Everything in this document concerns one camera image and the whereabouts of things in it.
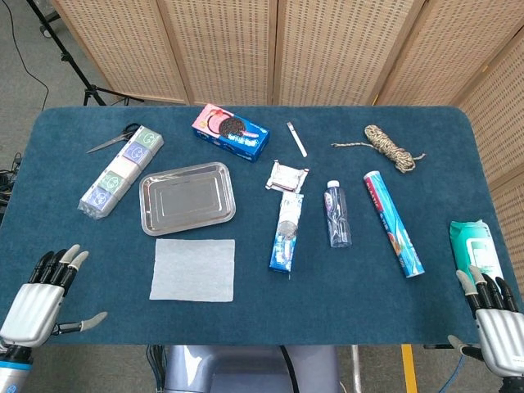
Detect blue plastic wrap box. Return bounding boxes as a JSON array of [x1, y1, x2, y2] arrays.
[[363, 170, 426, 279]]

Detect thin black floor cable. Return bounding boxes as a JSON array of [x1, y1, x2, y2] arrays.
[[7, 0, 50, 111]]

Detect black cable bundle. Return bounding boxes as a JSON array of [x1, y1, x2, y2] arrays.
[[0, 151, 22, 206]]

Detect coiled beige rope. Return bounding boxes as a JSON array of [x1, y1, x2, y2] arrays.
[[331, 124, 427, 174]]

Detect black handled scissors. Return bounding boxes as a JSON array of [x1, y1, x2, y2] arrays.
[[85, 122, 142, 155]]

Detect wide blue pink Oreo box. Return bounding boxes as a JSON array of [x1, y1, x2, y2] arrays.
[[191, 103, 271, 164]]

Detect wicker folding screen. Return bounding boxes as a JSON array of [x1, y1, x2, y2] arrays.
[[51, 0, 524, 267]]

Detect black cable on robot base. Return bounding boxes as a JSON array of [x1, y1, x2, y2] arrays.
[[279, 346, 300, 393]]

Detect white pen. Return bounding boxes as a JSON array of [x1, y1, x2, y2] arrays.
[[286, 121, 309, 158]]

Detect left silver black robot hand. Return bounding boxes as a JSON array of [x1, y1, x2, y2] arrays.
[[0, 244, 109, 349]]

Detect black tripod stand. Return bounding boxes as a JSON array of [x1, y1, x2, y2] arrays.
[[26, 0, 145, 106]]

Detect silver blue robot base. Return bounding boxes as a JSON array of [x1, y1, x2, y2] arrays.
[[163, 345, 341, 393]]

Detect white cloth sheet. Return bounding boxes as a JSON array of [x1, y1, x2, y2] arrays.
[[148, 238, 237, 303]]

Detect rectangular stainless steel tray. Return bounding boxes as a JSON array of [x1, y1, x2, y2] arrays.
[[138, 161, 237, 237]]

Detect opened white snack wrapper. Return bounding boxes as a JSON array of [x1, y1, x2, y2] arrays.
[[264, 160, 311, 193]]

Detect teal table cloth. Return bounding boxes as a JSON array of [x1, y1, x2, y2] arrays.
[[0, 105, 524, 347]]

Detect long blue Oreo box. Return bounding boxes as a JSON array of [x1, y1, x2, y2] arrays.
[[268, 192, 305, 274]]

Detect yellow floor tape strip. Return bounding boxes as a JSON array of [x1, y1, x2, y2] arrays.
[[400, 344, 419, 393]]

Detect clear plastic bottle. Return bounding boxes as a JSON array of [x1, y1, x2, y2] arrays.
[[323, 179, 353, 249]]

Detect metal table leg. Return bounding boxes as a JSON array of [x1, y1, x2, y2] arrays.
[[350, 345, 364, 393]]

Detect green wet wipes pack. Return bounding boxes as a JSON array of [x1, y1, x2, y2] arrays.
[[449, 219, 507, 287]]

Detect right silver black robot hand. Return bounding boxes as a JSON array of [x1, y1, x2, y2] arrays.
[[447, 264, 524, 380]]

